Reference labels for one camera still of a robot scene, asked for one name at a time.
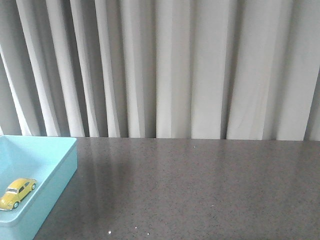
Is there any grey pleated curtain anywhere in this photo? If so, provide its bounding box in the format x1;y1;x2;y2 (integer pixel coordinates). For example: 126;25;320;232
0;0;320;141

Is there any light blue open box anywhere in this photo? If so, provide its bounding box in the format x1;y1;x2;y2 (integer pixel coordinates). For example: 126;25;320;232
0;135;78;240

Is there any yellow toy beetle car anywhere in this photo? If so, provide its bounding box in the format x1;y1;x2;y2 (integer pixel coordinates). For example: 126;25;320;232
0;178;37;211

